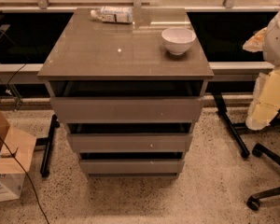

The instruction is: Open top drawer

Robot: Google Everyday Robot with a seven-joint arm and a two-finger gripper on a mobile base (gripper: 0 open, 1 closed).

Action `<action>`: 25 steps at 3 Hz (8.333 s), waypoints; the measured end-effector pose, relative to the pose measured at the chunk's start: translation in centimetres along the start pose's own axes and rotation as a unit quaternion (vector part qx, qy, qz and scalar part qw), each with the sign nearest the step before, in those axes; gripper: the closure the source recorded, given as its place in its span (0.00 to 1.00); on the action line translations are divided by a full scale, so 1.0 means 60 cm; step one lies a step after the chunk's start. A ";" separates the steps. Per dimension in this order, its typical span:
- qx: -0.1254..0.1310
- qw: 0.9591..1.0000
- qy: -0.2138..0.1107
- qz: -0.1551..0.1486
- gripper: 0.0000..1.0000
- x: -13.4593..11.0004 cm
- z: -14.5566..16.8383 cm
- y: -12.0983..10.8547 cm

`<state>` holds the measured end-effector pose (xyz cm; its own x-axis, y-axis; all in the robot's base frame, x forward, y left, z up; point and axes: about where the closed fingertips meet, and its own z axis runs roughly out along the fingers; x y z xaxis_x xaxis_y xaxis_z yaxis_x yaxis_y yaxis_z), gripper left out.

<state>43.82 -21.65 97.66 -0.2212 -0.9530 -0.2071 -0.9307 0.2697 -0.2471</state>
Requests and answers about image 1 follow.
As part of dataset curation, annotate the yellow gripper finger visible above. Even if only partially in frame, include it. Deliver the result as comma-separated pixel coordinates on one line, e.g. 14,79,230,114
243,27,267,52
245,67,280,131

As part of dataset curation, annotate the grey top drawer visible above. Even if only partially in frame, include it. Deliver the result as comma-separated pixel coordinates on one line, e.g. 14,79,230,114
50,97,203,123

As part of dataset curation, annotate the grey drawer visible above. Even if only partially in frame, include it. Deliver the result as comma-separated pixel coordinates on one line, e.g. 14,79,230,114
79,160,185,175
67,133,192,153
50,97,203,123

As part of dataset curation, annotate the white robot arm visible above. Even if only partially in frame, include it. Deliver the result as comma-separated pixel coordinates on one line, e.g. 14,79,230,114
243,11,280,131

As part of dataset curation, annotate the grey drawer cabinet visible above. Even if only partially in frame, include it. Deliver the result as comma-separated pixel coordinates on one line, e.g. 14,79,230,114
38,9,213,176

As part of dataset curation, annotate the grey middle drawer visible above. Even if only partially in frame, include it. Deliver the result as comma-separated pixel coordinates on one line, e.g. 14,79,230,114
67,133,192,153

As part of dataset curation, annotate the grey bottom drawer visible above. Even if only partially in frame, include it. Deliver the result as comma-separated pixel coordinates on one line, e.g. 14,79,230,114
79,160,185,175

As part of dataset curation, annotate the open cardboard box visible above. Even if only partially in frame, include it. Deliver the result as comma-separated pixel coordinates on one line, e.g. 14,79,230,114
0,111,36,202

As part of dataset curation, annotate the black table leg right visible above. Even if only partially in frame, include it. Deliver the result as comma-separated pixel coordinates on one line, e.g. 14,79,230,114
212,92,250,159

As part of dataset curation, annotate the black table leg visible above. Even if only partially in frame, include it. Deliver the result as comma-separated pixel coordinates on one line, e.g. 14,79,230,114
36,115,60,177
212,92,250,159

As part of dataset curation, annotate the black office chair base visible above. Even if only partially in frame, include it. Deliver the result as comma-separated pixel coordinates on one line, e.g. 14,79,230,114
245,101,280,212

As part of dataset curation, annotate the white ceramic bowl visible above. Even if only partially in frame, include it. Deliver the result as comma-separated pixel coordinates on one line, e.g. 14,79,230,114
161,27,196,55

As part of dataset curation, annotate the plastic water bottle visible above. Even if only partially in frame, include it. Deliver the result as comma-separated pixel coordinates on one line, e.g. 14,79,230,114
91,7,133,24

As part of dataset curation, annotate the black table leg left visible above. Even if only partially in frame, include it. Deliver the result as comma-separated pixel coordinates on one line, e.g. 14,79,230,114
36,115,60,177

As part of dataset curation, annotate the black floor cable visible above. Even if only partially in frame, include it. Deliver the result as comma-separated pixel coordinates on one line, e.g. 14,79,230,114
0,117,50,224

